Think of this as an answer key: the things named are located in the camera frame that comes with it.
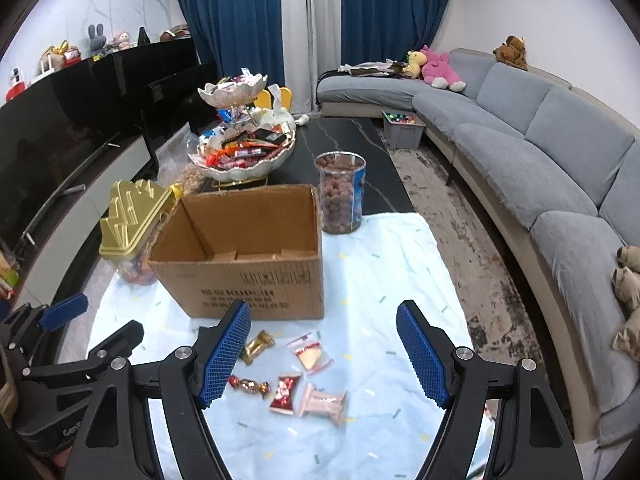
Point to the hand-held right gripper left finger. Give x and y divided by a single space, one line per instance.
225 355

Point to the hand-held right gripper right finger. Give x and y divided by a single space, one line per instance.
422 355

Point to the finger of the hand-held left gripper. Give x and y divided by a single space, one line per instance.
117 340
65 307

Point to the gold candy packet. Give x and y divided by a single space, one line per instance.
260 344

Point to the brown cardboard box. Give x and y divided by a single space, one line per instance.
280 285

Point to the red twisted candy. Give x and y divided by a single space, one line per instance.
247 385

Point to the red and white snack packet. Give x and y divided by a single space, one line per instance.
284 394

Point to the clear red-edged snack packet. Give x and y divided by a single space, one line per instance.
310 355

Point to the clear candy jar gold lid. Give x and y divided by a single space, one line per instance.
130 220

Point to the pink snack packet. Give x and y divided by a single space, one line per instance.
322 404

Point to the grey television cabinet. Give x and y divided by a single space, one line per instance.
100 185

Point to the patterned floor rug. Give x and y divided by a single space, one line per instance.
450 200

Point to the black television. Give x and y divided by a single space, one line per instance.
65 135

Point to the clear bag of nuts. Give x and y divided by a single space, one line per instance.
190 177

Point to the clear jar of brown balls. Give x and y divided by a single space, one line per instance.
340 195

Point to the white tiered snack dish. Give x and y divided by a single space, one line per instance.
250 170

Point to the pile of snack packets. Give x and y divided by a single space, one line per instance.
245 147
237 80

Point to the beige plush toy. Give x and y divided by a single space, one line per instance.
627 285

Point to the grey storage bin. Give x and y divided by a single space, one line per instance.
402 132

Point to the white dog figure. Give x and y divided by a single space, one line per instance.
15 85

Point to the black glossy cabinet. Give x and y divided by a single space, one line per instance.
165 85

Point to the gold and red gift box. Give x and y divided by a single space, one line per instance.
62 55

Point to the yellow child chair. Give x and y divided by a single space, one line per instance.
282 97

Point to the grey rabbit plush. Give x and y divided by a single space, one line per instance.
96 40

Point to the pink doll plush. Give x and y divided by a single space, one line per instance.
122 41

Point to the pink plush toy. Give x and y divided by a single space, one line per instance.
440 70

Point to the clothes pile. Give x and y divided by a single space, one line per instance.
372 68

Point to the yellow plush toy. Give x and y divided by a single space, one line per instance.
414 62

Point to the brown plush bear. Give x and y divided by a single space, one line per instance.
511 52

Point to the blue curtain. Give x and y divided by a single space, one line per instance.
390 10
225 15

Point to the white sheer curtain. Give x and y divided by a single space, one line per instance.
310 25

